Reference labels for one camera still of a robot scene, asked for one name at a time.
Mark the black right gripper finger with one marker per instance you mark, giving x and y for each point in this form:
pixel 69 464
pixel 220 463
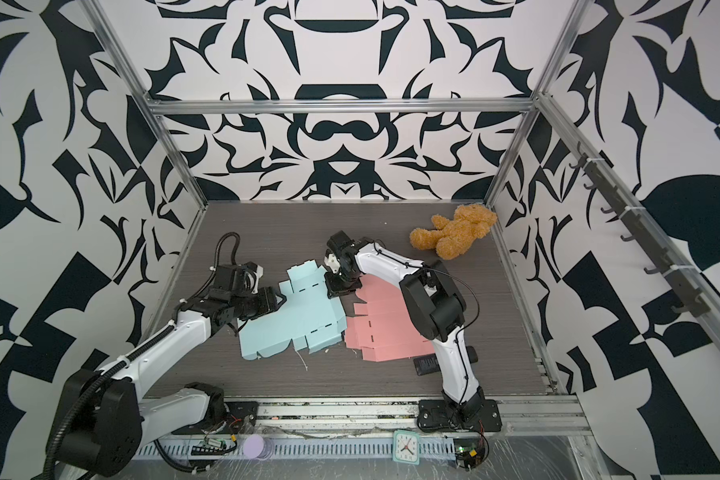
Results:
pixel 350 286
pixel 332 287

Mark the green circuit board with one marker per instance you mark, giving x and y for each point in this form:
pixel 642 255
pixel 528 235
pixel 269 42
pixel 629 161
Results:
pixel 470 453

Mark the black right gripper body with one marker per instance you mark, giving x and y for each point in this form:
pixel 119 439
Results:
pixel 342 273

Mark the black wall hook rack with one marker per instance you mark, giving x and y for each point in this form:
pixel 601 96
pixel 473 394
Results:
pixel 684 279

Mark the small electronics board left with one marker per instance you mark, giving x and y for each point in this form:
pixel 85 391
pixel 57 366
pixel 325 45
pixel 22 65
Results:
pixel 214 447

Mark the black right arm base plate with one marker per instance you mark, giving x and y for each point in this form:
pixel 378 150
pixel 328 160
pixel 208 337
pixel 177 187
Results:
pixel 444 415

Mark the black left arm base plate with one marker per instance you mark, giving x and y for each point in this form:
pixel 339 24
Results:
pixel 236 417

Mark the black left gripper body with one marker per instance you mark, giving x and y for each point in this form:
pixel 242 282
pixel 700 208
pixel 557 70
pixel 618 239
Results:
pixel 249 304

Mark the teal square clock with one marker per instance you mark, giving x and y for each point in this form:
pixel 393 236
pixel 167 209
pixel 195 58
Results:
pixel 406 447

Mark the purple round disc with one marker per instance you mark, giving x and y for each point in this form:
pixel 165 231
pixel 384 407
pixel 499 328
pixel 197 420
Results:
pixel 255 447

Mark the black remote control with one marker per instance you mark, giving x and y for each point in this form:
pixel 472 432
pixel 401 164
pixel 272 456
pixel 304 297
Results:
pixel 428 364

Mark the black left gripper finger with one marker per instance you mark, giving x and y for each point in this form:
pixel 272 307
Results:
pixel 270 293
pixel 275 303

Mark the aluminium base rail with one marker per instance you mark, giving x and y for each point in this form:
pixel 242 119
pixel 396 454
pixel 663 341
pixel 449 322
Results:
pixel 521 415

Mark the brown teddy bear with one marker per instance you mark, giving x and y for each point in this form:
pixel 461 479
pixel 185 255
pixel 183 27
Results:
pixel 451 238

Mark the light blue paper box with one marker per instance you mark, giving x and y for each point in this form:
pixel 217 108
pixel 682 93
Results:
pixel 309 319

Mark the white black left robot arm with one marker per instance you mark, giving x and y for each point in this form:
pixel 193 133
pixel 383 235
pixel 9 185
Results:
pixel 103 417

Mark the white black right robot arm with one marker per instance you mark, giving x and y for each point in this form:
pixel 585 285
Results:
pixel 433 300

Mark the pink flat paper box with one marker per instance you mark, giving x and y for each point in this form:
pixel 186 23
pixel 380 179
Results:
pixel 380 327

